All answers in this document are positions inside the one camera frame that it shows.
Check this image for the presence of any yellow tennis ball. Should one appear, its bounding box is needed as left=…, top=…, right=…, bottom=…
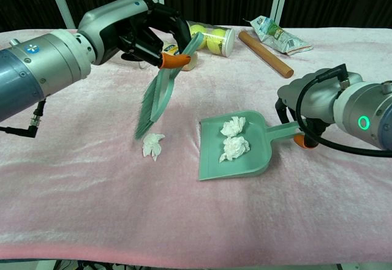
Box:
left=206, top=28, right=226, bottom=53
left=189, top=24, right=209, bottom=50

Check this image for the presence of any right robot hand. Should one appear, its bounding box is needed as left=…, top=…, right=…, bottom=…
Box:
left=276, top=72, right=364, bottom=150

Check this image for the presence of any mayonnaise squeeze bottle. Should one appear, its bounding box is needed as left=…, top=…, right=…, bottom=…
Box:
left=161, top=39, right=199, bottom=72

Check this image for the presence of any clear tennis ball can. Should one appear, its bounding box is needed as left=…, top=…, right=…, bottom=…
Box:
left=187, top=20, right=236, bottom=58

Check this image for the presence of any green dustpan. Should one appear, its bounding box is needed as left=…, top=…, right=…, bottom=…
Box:
left=197, top=110, right=307, bottom=181

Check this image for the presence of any green hand broom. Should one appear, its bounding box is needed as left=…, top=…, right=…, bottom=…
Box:
left=134, top=33, right=205, bottom=140

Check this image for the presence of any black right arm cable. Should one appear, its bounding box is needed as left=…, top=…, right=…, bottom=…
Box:
left=296, top=64, right=392, bottom=157

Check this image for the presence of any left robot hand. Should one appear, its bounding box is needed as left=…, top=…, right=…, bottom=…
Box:
left=77, top=0, right=192, bottom=69

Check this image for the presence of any pink fleece blanket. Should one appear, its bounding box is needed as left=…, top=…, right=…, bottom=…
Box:
left=0, top=26, right=392, bottom=260

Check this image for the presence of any wooden rolling stick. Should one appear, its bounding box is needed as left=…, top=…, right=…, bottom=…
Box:
left=238, top=30, right=295, bottom=78

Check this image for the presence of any crumpled snack bag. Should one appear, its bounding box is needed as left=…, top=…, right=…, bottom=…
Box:
left=243, top=15, right=314, bottom=56

